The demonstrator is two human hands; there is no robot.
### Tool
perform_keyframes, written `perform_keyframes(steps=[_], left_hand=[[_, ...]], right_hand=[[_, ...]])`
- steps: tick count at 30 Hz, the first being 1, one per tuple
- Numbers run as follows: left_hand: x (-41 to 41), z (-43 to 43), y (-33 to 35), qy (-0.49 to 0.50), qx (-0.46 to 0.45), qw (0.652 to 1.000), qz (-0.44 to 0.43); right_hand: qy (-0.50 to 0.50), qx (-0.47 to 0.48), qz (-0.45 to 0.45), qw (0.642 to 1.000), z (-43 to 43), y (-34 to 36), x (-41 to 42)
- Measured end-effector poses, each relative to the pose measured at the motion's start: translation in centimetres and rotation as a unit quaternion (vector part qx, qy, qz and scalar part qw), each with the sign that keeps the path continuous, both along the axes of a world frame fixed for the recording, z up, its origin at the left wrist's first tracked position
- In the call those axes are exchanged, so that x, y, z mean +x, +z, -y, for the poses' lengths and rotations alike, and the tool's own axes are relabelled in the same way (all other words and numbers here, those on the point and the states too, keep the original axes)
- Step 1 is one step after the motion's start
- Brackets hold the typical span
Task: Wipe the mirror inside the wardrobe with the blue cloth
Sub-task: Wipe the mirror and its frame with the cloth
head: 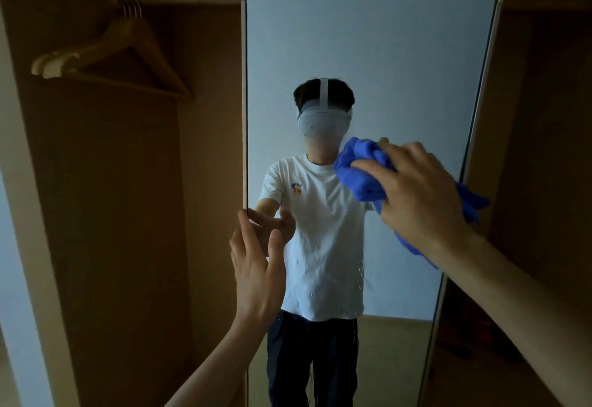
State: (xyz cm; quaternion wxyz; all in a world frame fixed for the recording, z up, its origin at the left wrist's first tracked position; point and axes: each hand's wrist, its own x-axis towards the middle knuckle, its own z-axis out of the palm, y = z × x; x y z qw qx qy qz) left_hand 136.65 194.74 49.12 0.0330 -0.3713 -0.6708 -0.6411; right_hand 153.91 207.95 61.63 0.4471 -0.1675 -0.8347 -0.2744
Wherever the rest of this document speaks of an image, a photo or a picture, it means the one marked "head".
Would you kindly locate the tall framed mirror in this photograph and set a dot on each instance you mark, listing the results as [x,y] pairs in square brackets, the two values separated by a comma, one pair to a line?
[393,50]

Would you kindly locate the person's left forearm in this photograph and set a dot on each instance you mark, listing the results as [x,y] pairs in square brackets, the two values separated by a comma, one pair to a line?
[217,374]

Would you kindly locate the blue microfibre cloth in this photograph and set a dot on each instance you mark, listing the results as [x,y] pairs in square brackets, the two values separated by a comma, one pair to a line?
[360,175]

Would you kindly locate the person's right forearm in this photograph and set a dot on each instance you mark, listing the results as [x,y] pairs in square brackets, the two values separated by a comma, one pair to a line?
[522,309]

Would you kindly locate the person's right hand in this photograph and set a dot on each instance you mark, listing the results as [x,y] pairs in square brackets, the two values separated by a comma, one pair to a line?
[421,203]

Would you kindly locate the wooden wardrobe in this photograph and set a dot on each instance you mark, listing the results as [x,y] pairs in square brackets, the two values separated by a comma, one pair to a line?
[115,235]

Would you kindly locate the person's left hand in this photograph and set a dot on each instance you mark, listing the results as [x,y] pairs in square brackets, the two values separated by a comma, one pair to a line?
[256,277]

